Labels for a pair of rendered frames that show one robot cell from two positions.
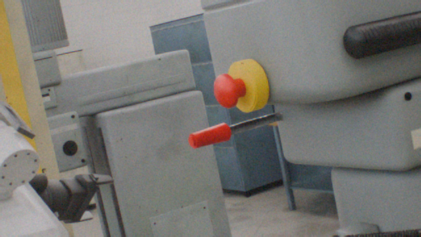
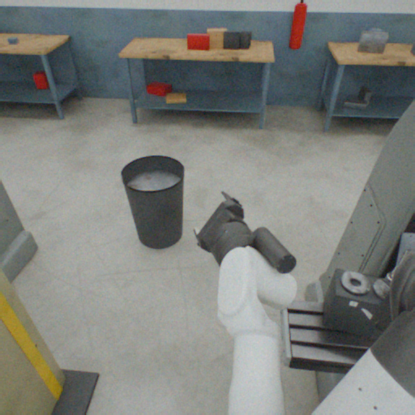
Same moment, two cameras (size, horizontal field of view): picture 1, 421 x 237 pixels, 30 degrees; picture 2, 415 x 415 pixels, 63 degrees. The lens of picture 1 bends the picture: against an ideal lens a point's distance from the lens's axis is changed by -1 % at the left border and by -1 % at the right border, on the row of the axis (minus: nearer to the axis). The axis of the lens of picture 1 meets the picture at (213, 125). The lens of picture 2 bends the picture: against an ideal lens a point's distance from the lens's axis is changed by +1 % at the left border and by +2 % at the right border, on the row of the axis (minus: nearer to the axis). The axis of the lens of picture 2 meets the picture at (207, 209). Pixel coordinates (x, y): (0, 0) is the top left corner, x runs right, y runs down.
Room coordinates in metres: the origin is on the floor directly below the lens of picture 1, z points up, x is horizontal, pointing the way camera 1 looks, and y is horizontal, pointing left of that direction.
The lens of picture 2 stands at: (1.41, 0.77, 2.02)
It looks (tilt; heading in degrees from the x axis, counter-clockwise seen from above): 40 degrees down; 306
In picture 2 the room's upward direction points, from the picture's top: straight up
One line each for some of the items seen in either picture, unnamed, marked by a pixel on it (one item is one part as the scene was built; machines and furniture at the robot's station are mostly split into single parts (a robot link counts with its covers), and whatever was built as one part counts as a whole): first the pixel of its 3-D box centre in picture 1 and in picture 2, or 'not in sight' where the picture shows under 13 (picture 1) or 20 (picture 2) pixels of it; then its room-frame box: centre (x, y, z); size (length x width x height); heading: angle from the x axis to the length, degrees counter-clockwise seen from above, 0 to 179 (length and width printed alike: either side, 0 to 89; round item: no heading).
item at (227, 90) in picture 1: (231, 89); not in sight; (0.91, -0.03, 1.76); 0.04 x 0.03 x 0.04; 30
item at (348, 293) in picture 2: not in sight; (363, 304); (1.38, -0.11, 1.02); 0.22 x 0.12 x 0.20; 19
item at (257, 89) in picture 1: (247, 85); not in sight; (0.92, -0.05, 1.76); 0.06 x 0.02 x 0.06; 30
